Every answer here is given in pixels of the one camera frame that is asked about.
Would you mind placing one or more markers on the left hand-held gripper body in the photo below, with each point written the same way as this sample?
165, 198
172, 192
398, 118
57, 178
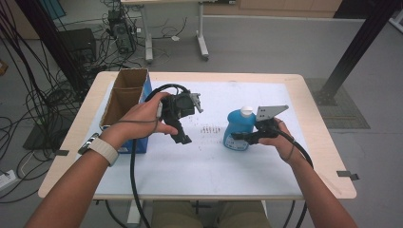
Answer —
182, 106

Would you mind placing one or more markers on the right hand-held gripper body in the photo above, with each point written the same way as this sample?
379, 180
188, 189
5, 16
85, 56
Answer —
267, 128

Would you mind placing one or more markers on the blue bottle with white cap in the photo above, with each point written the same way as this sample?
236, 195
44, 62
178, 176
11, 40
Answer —
237, 122

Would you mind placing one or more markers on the person's right hand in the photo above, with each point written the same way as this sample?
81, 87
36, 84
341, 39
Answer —
283, 145

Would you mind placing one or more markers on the person's left hand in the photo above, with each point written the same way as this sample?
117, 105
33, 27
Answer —
139, 122

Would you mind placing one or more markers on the white table mat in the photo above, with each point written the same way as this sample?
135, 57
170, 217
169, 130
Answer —
206, 171

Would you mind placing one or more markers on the blue cardboard box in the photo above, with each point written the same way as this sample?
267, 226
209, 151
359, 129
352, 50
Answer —
126, 95

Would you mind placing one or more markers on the white desk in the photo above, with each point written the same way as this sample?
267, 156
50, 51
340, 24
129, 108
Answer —
202, 38

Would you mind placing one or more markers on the wristwatch with white band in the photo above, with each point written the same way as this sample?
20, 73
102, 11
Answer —
106, 150

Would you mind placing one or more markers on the white table leg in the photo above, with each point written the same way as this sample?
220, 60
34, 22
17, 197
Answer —
134, 212
263, 209

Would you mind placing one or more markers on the grey floor mat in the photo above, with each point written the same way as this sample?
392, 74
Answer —
348, 114

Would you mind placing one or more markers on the person's khaki trousers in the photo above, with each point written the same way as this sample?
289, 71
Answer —
177, 218

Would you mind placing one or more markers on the black tape strip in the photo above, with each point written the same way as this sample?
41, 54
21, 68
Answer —
61, 152
347, 174

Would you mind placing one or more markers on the black computer tower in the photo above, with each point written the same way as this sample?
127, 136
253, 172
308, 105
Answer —
122, 31

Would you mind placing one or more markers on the dark floor plate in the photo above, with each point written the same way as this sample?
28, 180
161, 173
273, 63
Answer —
38, 139

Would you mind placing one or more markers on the white power strip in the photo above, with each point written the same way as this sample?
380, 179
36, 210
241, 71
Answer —
7, 180

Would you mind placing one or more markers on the black metal stand post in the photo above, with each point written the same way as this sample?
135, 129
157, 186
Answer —
358, 44
47, 34

